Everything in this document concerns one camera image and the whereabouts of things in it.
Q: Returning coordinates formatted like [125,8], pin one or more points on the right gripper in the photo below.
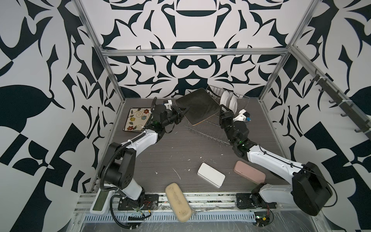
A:
[224,120]

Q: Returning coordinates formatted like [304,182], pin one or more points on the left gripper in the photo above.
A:
[180,113]

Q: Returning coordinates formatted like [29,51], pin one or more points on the floral black square plate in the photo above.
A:
[137,119]

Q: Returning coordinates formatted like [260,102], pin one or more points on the white round plate back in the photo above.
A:
[225,99]

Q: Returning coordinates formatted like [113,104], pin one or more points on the white round plate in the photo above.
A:
[233,104]
[225,99]

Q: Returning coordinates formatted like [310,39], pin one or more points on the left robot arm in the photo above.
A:
[117,169]

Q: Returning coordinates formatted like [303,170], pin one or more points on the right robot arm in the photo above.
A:
[307,188]

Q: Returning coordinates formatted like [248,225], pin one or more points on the white round plate front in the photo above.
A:
[233,104]

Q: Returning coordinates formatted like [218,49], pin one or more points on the white rectangular case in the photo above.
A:
[211,175]

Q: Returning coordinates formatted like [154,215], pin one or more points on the beige oblong case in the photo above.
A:
[178,202]

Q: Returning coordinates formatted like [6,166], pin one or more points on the small circuit board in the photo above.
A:
[263,219]

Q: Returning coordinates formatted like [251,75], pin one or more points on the white display box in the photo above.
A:
[101,203]

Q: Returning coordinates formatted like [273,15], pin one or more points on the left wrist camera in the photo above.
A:
[168,104]

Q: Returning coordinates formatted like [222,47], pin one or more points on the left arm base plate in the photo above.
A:
[144,202]

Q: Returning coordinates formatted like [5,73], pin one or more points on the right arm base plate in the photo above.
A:
[250,200]

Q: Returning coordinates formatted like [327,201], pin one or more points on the slotted cable duct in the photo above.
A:
[221,216]

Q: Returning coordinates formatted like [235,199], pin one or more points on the wall hook rail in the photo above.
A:
[339,99]

